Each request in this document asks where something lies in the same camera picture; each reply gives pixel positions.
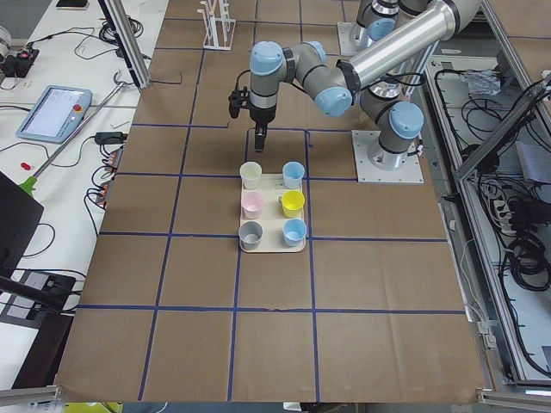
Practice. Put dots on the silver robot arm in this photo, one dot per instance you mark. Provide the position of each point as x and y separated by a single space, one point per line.
378 18
398 30

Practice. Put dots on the white wire cup rack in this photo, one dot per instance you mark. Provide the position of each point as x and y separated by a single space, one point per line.
219 26

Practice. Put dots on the black power adapter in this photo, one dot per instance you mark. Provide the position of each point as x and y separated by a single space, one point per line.
110 138

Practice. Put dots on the yellow plastic cup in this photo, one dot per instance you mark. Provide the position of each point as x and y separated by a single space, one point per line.
292 203

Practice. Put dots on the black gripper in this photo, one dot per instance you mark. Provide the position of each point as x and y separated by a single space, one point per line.
262 115

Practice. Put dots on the aluminium frame post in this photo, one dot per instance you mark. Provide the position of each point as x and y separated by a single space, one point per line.
118 22

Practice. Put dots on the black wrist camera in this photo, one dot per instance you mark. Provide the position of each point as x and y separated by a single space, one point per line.
238 100

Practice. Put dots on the pink plastic cup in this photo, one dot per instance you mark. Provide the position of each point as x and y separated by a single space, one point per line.
252 204

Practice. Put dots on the grey plastic cup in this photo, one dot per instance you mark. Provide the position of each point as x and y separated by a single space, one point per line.
250 234

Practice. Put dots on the black monitor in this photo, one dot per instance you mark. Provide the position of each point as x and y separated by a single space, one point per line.
20 215

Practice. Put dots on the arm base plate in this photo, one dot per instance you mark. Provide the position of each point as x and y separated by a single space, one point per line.
352 38
374 165

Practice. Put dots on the white plastic cup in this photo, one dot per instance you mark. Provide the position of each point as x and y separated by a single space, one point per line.
250 173

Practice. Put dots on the blue teach pendant tablet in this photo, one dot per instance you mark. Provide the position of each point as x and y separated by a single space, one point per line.
56 115

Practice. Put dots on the light blue cup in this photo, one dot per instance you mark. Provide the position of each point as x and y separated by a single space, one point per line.
293 173
294 232

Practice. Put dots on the cream plastic tray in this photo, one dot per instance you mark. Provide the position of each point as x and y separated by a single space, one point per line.
272 220

